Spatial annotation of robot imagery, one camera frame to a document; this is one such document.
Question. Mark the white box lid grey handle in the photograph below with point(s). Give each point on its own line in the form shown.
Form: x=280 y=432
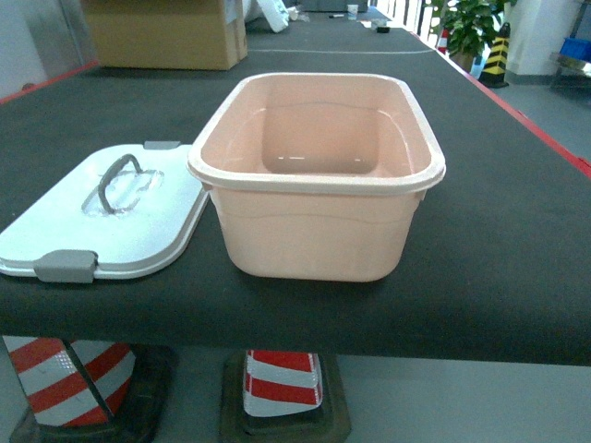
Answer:
x=125 y=212

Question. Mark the pink plastic storage box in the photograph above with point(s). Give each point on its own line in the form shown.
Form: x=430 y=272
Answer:
x=317 y=176

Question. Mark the cardboard box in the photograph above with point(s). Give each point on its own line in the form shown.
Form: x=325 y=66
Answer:
x=188 y=35

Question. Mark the red white traffic cone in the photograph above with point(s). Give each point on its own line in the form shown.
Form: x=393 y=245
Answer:
x=283 y=397

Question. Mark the far red white cone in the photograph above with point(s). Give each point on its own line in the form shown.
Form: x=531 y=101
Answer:
x=442 y=45

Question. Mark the yellow black traffic cone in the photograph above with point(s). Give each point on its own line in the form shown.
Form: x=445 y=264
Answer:
x=493 y=72

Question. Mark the green potted plant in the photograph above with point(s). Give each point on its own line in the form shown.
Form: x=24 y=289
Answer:
x=472 y=26

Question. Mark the blue bin right side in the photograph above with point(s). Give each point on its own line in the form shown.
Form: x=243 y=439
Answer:
x=576 y=48

